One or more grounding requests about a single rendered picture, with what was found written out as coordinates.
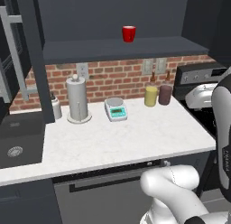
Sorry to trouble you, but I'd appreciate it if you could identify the dark brown bottle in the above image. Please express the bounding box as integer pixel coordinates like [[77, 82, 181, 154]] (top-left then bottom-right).
[[158, 70, 174, 107]]

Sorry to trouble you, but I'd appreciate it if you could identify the dark open wall cabinet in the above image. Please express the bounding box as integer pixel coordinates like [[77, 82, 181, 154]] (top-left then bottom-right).
[[32, 0, 224, 65]]

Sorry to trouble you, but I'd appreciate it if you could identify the grey soap dispenser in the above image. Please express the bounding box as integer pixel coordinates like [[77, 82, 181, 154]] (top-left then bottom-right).
[[50, 91, 63, 121]]

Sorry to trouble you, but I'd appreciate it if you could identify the grey dishwasher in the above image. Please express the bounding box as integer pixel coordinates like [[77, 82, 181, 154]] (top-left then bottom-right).
[[53, 166, 155, 224]]

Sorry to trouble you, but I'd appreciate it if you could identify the dark cabinet door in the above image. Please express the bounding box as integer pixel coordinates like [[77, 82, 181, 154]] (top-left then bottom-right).
[[208, 0, 231, 69], [15, 0, 56, 125]]

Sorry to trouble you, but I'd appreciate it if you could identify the dark sink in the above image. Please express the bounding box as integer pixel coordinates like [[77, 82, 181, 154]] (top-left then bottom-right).
[[0, 112, 47, 170]]

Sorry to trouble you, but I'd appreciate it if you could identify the grey wall outlet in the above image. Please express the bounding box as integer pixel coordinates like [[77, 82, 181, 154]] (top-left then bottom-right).
[[75, 62, 90, 80], [154, 57, 168, 75], [142, 58, 154, 76]]

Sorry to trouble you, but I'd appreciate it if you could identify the yellow bottle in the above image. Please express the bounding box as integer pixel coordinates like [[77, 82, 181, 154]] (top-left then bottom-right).
[[143, 70, 159, 108]]

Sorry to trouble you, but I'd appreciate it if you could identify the white kitchen scale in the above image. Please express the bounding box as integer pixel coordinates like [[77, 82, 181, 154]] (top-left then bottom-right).
[[104, 96, 128, 123]]

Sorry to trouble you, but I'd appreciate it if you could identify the black stove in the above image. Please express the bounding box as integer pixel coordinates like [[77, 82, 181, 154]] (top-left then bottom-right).
[[172, 61, 231, 139]]

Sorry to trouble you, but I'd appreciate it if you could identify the black dishwasher handle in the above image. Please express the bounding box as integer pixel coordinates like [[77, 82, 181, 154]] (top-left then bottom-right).
[[69, 173, 146, 193]]

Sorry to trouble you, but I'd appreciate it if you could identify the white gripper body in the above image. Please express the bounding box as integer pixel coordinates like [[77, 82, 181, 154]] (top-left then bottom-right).
[[184, 83, 218, 111]]

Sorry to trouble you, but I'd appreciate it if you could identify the red cup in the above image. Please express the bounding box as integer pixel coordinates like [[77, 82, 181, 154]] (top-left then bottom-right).
[[121, 25, 137, 43]]

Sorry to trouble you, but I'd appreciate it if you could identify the grey window frame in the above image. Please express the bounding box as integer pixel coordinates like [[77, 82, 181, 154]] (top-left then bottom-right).
[[0, 5, 38, 103]]

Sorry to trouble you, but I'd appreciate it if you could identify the grey paper towel holder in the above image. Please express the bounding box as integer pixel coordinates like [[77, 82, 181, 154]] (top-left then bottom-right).
[[65, 73, 93, 125]]

